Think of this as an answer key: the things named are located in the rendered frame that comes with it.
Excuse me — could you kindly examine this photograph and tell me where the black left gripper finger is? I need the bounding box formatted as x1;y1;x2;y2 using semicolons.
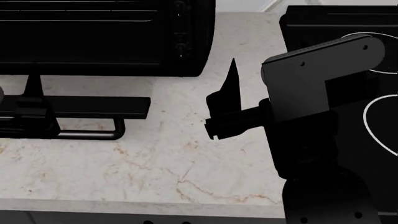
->
14;74;54;113

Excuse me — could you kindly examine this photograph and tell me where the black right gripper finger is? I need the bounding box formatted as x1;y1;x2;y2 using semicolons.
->
205;57;243;118

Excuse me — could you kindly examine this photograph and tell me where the black toaster oven door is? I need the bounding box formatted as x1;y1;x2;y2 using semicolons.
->
0;95;152;120

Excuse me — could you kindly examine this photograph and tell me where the black toaster oven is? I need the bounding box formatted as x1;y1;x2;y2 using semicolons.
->
0;0;216;78

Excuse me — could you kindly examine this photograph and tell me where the black cooktop with white rings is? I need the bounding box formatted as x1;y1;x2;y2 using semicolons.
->
279;4;398;217

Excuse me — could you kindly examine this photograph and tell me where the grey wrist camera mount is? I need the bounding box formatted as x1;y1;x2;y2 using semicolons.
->
260;34;387;123

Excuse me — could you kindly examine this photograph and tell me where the black oven door handle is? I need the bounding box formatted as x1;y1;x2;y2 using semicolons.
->
57;117;126;141

